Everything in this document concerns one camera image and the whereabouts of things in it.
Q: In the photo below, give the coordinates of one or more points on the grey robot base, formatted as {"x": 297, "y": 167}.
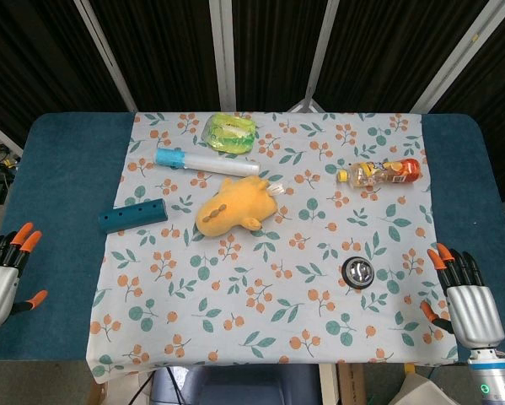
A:
{"x": 235, "y": 386}

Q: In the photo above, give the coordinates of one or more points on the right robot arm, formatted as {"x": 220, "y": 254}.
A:
{"x": 490, "y": 375}

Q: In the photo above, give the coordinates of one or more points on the white tube with blue cap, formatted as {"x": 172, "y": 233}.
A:
{"x": 205, "y": 163}

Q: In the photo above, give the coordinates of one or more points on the cardboard box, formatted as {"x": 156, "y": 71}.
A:
{"x": 351, "y": 384}

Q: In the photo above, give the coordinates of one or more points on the blue padded table cover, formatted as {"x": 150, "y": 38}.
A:
{"x": 54, "y": 219}

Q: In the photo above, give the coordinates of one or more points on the white partition frame post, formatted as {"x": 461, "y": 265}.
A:
{"x": 454, "y": 55}
{"x": 109, "y": 55}
{"x": 222, "y": 55}
{"x": 317, "y": 55}

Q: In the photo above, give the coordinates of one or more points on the plastic drink bottle yellow cap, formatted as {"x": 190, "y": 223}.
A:
{"x": 383, "y": 171}

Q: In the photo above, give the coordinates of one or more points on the yellow plush toy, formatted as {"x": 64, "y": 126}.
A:
{"x": 235, "y": 206}

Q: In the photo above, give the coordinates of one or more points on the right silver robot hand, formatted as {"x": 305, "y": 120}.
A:
{"x": 473, "y": 304}

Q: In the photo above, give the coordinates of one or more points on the teal perforated rectangular bar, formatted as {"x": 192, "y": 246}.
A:
{"x": 133, "y": 216}

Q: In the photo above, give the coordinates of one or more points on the green plastic snack bag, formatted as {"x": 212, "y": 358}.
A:
{"x": 229, "y": 133}

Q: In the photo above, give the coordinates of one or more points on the floral patterned tablecloth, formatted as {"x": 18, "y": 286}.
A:
{"x": 273, "y": 261}

